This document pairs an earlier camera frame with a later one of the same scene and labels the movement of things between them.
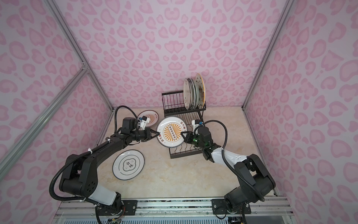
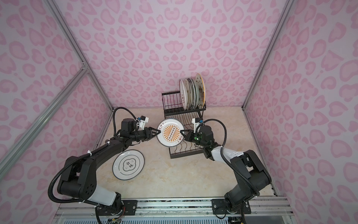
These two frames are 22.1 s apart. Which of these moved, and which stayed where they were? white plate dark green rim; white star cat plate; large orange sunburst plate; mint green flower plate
Moved: large orange sunburst plate
Stayed: mint green flower plate; white star cat plate; white plate dark green rim
